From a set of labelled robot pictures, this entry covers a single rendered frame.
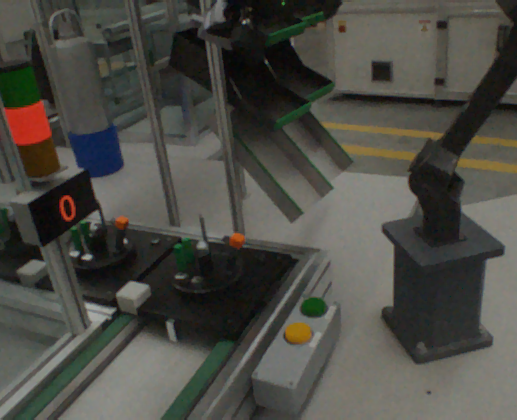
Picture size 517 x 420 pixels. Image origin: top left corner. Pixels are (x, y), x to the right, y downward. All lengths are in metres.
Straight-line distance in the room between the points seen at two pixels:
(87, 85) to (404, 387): 1.30
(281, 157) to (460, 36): 3.78
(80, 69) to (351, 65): 3.74
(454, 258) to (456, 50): 4.10
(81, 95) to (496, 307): 1.32
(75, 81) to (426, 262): 1.27
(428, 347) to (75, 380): 0.58
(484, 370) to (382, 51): 4.31
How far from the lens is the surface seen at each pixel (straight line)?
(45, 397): 0.92
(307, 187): 1.21
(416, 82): 5.07
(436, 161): 0.85
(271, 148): 1.21
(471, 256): 0.89
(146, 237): 1.20
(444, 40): 4.91
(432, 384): 0.96
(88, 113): 1.82
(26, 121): 0.79
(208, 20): 0.95
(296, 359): 0.84
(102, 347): 0.96
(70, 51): 1.78
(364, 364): 0.98
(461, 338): 1.00
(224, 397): 0.80
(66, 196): 0.84
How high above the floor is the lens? 1.53
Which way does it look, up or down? 27 degrees down
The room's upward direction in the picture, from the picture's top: 7 degrees counter-clockwise
